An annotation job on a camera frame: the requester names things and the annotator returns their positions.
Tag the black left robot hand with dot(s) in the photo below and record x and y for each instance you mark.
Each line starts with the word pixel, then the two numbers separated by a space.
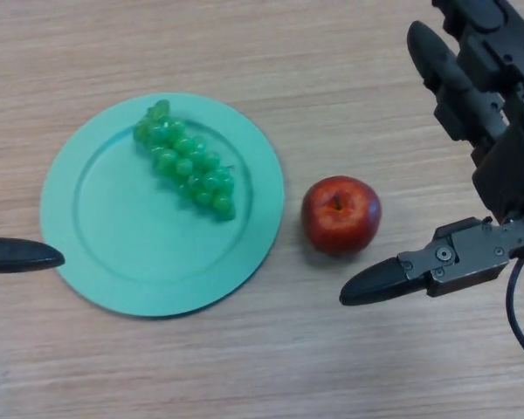
pixel 17 256

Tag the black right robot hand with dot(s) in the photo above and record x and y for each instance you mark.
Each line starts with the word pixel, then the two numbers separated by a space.
pixel 498 74

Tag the green grape bunch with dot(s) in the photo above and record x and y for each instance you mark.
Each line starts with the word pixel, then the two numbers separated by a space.
pixel 183 161

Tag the teal round plate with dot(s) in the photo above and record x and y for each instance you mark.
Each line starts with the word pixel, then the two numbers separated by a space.
pixel 135 253

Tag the red apple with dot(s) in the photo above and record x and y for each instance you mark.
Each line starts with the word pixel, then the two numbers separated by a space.
pixel 340 222

